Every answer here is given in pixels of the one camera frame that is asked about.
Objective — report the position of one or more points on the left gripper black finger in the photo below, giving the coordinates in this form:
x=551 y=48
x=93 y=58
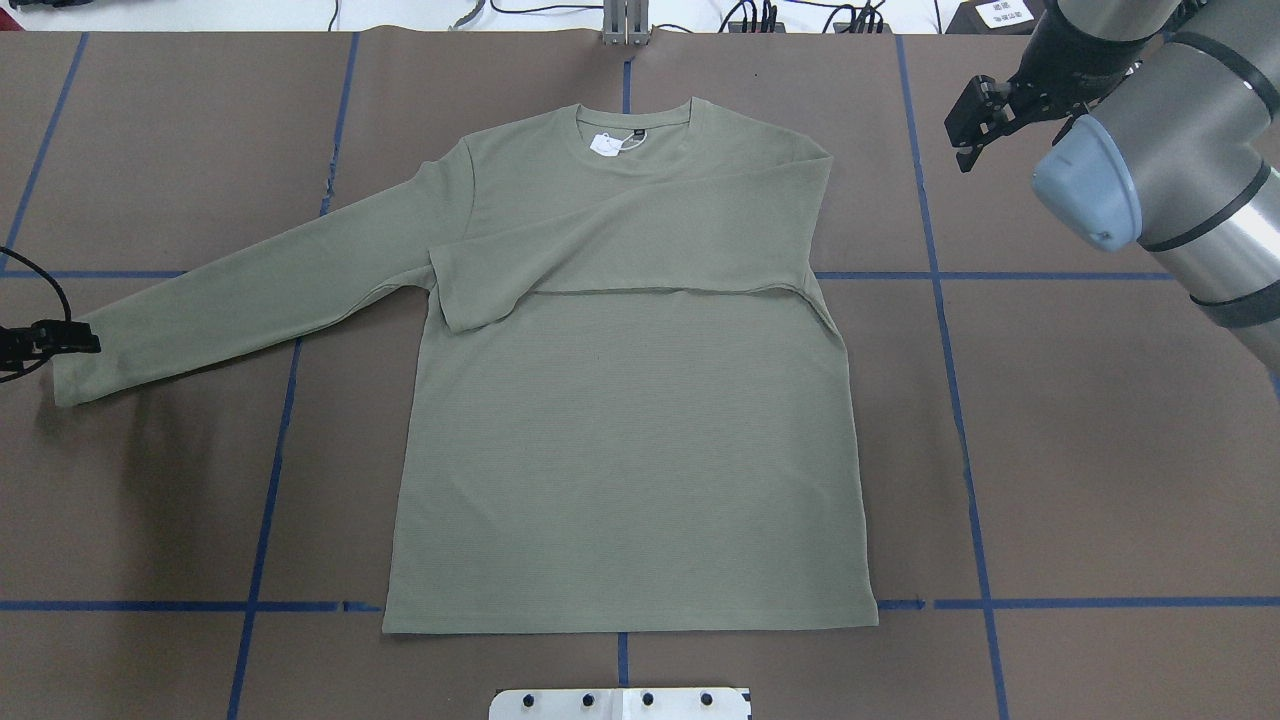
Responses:
x=42 y=340

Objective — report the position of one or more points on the aluminium frame post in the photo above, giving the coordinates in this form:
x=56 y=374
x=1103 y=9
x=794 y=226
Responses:
x=626 y=23

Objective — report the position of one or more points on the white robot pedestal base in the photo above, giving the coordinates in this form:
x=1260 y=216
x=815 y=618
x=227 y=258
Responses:
x=623 y=703

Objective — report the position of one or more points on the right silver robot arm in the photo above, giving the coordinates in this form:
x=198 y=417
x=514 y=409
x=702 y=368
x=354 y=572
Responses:
x=1157 y=147

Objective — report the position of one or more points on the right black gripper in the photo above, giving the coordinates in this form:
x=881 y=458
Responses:
x=1071 y=47

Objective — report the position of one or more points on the olive green long-sleeve shirt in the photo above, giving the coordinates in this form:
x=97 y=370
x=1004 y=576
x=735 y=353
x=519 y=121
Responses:
x=632 y=407

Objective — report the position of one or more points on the white shirt hang tag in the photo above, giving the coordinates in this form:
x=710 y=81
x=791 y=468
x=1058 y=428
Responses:
x=608 y=146

